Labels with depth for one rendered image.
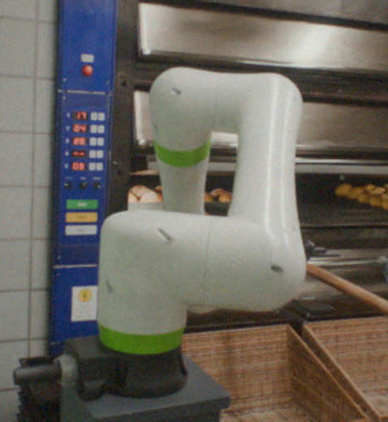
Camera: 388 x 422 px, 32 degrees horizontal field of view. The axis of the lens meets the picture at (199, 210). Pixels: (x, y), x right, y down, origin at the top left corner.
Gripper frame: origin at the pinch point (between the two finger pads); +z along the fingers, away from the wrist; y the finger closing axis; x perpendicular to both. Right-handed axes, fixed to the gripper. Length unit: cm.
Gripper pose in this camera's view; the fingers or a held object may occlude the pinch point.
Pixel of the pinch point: (330, 281)
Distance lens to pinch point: 168.0
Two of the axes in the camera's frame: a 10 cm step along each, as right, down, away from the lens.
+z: 9.2, -0.1, 4.0
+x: 3.9, 1.8, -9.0
